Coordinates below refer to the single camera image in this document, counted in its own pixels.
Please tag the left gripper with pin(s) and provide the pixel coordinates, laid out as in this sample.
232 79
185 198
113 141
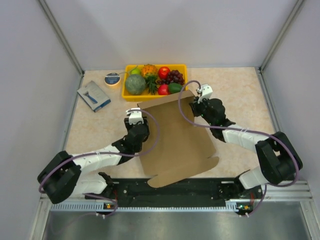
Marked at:
127 123

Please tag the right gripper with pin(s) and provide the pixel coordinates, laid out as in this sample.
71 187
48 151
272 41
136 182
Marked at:
194 105

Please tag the brown cardboard box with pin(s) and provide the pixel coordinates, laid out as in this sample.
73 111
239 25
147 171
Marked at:
177 149

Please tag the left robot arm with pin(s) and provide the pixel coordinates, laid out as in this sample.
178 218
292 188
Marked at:
68 175

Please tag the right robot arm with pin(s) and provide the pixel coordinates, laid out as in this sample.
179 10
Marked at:
279 163

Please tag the green avocado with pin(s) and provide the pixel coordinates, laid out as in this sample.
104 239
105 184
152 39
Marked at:
174 88

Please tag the green netted melon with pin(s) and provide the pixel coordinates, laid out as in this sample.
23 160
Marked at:
135 84

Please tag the red pink fruit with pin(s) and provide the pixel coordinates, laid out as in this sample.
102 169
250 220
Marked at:
163 90

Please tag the purple grape bunch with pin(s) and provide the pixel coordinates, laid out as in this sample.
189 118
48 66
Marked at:
173 77

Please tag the yellow plastic tray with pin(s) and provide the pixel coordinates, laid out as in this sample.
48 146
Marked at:
145 95

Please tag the green pineapple leaves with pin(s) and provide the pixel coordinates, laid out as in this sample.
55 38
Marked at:
151 82

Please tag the blue razor package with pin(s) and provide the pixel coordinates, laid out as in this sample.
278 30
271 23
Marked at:
94 96

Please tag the tape roll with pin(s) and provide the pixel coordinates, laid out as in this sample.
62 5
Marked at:
112 80

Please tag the red apple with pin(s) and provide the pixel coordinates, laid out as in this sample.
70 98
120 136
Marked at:
163 72

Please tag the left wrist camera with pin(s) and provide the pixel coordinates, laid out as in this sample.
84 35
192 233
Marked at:
134 116

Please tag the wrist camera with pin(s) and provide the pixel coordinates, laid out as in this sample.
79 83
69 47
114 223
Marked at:
134 116
204 91

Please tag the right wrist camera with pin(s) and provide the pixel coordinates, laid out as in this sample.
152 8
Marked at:
204 91

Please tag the white slotted cable duct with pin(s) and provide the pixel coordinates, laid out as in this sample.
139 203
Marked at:
102 206

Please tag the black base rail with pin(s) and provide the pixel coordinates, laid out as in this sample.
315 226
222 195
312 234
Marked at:
190 192

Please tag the right aluminium frame post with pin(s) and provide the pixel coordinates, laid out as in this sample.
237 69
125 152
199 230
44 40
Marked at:
298 5

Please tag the aluminium frame post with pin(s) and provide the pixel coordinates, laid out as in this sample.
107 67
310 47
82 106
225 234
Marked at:
298 5
60 35

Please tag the left aluminium frame post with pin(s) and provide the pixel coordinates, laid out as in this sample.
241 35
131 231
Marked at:
60 35

